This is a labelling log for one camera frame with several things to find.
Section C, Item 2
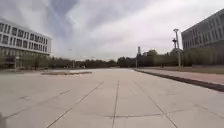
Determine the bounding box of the low round planting bed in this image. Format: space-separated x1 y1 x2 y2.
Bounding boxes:
40 70 93 76

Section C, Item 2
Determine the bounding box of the raised pavement strip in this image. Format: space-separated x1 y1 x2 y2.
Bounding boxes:
136 67 224 86

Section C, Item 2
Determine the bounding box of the distant pale tower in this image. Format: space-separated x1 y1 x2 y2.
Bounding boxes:
136 45 142 57

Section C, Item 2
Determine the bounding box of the row of trees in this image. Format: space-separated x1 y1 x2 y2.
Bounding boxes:
19 48 224 70

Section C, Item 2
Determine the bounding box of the grey concrete slab plaza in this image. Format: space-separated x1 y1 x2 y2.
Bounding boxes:
0 68 224 128

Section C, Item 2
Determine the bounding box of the grey building with window grid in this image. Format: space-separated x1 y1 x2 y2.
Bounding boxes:
181 8 224 67

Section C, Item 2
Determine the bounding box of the dark kerb strip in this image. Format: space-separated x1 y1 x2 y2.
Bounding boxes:
133 68 224 93

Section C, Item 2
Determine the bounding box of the white building with dark windows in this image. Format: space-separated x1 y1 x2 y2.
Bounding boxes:
0 20 53 70

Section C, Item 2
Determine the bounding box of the tall pole with lamps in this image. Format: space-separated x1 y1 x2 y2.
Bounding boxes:
171 28 183 70

